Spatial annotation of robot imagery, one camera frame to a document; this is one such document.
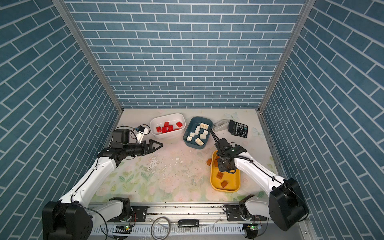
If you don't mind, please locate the black remote on rail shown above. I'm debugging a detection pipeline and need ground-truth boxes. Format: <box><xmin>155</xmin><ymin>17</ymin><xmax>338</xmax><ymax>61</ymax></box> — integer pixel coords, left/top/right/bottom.
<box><xmin>178</xmin><ymin>219</ymin><xmax>200</xmax><ymax>228</ymax></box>

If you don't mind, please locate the cream lego brick bottom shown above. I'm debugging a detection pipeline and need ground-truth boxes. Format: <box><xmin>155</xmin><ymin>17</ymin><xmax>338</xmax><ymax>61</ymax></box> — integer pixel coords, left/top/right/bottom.
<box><xmin>195</xmin><ymin>138</ymin><xmax>205</xmax><ymax>146</ymax></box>

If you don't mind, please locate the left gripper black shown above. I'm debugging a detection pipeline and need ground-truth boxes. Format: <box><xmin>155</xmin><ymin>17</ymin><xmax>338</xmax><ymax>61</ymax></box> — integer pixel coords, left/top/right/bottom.
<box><xmin>123</xmin><ymin>139</ymin><xmax>163</xmax><ymax>158</ymax></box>

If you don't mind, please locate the white plastic bin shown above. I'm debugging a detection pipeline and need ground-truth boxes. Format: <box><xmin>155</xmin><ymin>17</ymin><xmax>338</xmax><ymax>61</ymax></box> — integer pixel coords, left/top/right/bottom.
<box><xmin>150</xmin><ymin>113</ymin><xmax>186</xmax><ymax>139</ymax></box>

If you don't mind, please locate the cream long lego brick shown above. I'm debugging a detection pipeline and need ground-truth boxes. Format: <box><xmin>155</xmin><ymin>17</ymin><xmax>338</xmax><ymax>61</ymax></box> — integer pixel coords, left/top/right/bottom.
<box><xmin>200</xmin><ymin>123</ymin><xmax>209</xmax><ymax>130</ymax></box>

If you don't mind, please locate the yellow plastic bin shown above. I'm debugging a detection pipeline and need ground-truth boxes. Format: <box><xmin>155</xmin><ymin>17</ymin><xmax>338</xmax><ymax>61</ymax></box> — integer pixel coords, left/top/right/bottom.
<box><xmin>210</xmin><ymin>151</ymin><xmax>241</xmax><ymax>193</ymax></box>

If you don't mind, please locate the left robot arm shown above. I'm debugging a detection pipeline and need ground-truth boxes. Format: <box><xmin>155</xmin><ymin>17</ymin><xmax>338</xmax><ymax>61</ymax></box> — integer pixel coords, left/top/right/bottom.
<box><xmin>42</xmin><ymin>140</ymin><xmax>164</xmax><ymax>240</ymax></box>

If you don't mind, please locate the grey small box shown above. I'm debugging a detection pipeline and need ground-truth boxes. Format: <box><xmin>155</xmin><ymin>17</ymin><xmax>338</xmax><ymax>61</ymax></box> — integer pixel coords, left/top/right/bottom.
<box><xmin>212</xmin><ymin>119</ymin><xmax>230</xmax><ymax>132</ymax></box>

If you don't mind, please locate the grey cable loop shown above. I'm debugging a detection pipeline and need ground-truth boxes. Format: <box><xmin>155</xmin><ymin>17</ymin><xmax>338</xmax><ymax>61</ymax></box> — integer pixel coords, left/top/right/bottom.
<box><xmin>150</xmin><ymin>216</ymin><xmax>171</xmax><ymax>240</ymax></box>

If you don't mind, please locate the long white lego brick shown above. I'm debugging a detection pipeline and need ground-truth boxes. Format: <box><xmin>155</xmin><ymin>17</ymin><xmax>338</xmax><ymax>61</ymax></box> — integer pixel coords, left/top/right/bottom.
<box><xmin>195</xmin><ymin>126</ymin><xmax>201</xmax><ymax>135</ymax></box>

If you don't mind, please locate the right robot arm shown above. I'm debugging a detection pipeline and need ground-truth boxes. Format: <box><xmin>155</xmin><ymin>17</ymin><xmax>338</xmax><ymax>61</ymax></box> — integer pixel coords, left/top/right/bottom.
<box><xmin>215</xmin><ymin>138</ymin><xmax>309</xmax><ymax>231</ymax></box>

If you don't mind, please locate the brown lego brick low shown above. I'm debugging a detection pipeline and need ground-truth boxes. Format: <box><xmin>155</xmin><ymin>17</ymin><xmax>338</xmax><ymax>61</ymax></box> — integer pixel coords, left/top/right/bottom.
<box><xmin>221</xmin><ymin>181</ymin><xmax>228</xmax><ymax>189</ymax></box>

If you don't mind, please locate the teal plastic bin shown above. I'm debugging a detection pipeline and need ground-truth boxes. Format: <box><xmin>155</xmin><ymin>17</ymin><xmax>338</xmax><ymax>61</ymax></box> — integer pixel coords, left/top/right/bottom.
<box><xmin>183</xmin><ymin>117</ymin><xmax>213</xmax><ymax>150</ymax></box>

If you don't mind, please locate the brown lego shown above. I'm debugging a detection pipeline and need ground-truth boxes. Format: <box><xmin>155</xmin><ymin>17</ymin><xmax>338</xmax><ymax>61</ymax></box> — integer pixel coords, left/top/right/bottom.
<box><xmin>216</xmin><ymin>172</ymin><xmax>224</xmax><ymax>181</ymax></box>

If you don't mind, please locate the black calculator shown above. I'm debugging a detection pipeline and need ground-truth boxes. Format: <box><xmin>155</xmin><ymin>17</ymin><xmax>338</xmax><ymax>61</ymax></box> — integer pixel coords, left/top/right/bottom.
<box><xmin>228</xmin><ymin>120</ymin><xmax>248</xmax><ymax>139</ymax></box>

